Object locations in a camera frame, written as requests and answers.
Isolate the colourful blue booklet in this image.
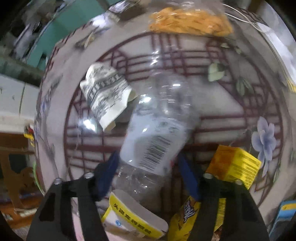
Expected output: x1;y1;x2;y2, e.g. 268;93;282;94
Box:
269;200;296;241

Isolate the bag of orange snacks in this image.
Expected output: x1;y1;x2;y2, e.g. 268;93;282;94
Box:
149;7;233;37

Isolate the yellow white medicine box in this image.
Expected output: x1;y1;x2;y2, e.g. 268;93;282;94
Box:
101;189;169;240

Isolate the black white patterned carton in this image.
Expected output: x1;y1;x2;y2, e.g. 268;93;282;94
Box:
80;62;137;132

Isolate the dark brown snack packet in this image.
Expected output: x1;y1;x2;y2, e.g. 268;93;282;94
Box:
108;1;145;21

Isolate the yellow tea drink carton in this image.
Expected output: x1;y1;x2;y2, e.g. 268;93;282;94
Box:
166;144;262;241

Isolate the clear crushed plastic bottle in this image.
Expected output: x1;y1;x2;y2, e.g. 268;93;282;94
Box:
114;71;200;211

